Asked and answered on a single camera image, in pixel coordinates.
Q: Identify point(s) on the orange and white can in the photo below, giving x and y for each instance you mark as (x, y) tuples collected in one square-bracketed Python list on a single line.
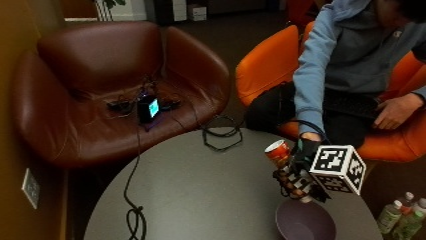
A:
[(278, 152)]

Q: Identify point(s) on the black keyboard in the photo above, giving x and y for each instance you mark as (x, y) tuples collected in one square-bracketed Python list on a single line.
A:
[(353, 103)]

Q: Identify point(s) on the white cube with black markers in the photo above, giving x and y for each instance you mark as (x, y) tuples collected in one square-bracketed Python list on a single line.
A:
[(337, 168)]

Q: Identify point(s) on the purple bowl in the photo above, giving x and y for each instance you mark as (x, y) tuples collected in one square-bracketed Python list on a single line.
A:
[(306, 221)]

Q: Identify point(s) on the the person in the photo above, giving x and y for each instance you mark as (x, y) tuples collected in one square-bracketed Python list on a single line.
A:
[(354, 50)]

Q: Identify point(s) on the green bottle with white cap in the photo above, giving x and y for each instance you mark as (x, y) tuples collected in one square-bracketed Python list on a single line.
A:
[(389, 216), (421, 204), (408, 226)]

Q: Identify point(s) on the red label bottle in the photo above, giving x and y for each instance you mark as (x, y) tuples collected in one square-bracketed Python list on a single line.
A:
[(406, 201)]

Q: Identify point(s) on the orange armchair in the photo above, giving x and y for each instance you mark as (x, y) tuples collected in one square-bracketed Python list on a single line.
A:
[(270, 63)]

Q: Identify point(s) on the black device with lit screen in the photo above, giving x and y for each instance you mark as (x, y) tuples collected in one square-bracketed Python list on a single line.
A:
[(148, 108)]

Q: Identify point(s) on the white box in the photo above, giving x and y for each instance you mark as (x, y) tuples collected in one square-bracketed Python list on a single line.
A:
[(197, 12)]

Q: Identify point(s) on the white cabinet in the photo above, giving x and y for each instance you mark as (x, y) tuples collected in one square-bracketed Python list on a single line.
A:
[(179, 10)]

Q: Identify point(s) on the brown leather armchair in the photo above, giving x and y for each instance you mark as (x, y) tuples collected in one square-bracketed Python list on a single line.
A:
[(88, 60)]

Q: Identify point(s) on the white wall socket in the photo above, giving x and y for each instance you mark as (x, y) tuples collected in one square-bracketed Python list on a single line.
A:
[(31, 188)]

